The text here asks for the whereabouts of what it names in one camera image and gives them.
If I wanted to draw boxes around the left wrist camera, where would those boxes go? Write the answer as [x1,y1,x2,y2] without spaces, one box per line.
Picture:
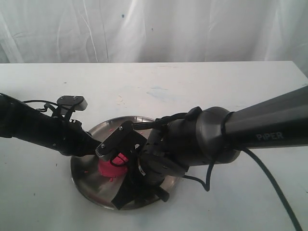
[56,95,88,114]

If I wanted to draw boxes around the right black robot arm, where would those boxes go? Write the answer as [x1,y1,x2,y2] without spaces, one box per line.
[133,87,308,200]

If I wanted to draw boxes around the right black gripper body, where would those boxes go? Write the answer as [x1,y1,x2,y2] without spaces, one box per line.
[139,131,189,186]

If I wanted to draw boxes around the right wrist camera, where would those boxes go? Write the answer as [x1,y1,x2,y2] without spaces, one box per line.
[95,120,147,167]

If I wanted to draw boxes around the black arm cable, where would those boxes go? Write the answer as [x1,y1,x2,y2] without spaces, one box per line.
[182,146,304,231]

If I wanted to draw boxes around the white backdrop curtain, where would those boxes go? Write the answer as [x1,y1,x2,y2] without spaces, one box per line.
[0,0,308,74]

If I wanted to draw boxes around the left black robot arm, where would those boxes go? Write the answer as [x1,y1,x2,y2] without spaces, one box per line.
[0,94,101,157]

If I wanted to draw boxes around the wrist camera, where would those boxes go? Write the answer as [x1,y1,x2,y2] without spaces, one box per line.
[56,95,88,114]
[95,120,147,167]

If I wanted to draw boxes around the pink clay mound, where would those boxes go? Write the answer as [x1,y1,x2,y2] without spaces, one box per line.
[98,153,128,182]

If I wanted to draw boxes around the round steel plate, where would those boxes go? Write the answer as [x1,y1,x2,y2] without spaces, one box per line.
[70,115,180,211]

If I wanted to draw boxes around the black knife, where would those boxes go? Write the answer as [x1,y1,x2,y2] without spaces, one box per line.
[111,163,154,210]

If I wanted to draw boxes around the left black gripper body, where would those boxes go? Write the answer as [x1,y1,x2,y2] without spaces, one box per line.
[51,117,101,157]

